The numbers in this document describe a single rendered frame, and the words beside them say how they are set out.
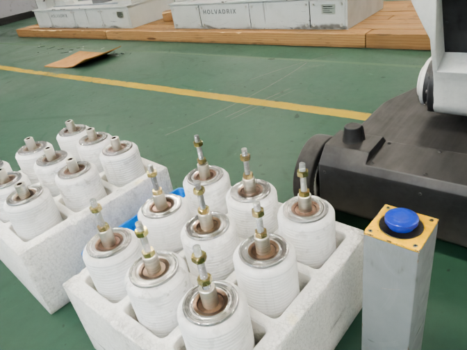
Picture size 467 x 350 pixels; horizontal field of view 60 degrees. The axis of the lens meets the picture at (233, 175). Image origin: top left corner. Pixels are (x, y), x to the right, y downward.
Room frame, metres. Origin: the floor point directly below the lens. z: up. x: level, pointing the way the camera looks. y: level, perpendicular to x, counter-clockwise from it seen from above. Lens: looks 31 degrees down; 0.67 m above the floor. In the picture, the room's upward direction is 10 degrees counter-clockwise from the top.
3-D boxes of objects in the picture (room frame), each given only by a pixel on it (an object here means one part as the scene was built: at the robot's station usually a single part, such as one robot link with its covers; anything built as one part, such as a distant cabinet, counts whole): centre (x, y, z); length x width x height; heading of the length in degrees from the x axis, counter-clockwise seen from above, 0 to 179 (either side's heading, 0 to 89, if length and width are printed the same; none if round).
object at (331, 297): (0.55, 0.06, 0.09); 0.39 x 0.39 x 0.18; 45
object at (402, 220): (0.40, -0.20, 0.32); 0.04 x 0.04 x 0.02
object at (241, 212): (0.63, -0.03, 0.16); 0.10 x 0.10 x 0.18
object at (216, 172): (0.72, 0.06, 0.25); 0.08 x 0.08 x 0.01
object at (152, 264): (0.47, 0.14, 0.26); 0.02 x 0.02 x 0.03
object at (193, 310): (0.38, 0.06, 0.25); 0.08 x 0.08 x 0.01
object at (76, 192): (0.85, 0.36, 0.16); 0.10 x 0.10 x 0.18
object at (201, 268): (0.38, 0.06, 0.31); 0.01 x 0.01 x 0.08
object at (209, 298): (0.38, 0.06, 0.26); 0.02 x 0.02 x 0.03
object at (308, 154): (0.89, -0.22, 0.10); 0.20 x 0.05 x 0.20; 137
